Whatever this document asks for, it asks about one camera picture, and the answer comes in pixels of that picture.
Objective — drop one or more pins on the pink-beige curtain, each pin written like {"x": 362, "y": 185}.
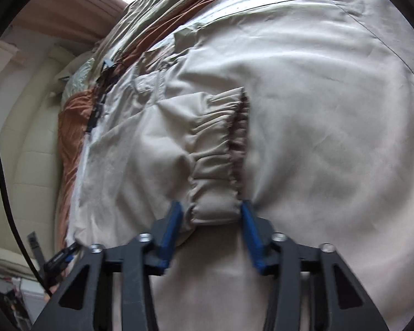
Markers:
{"x": 72, "y": 7}

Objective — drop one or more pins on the pale green patterned pillow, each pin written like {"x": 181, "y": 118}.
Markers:
{"x": 77, "y": 79}

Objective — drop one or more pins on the brown blanket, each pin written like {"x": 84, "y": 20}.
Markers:
{"x": 74, "y": 127}

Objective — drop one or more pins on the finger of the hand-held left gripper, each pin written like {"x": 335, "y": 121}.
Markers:
{"x": 35, "y": 248}
{"x": 60, "y": 257}

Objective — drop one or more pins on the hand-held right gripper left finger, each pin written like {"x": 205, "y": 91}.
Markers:
{"x": 170, "y": 227}

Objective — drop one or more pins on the beige duvet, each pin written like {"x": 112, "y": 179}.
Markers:
{"x": 141, "y": 17}

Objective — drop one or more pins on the beige jacket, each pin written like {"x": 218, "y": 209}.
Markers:
{"x": 296, "y": 110}

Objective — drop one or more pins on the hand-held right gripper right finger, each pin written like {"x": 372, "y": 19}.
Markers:
{"x": 252, "y": 234}

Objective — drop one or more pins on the cream padded headboard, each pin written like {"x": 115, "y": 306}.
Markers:
{"x": 24, "y": 144}

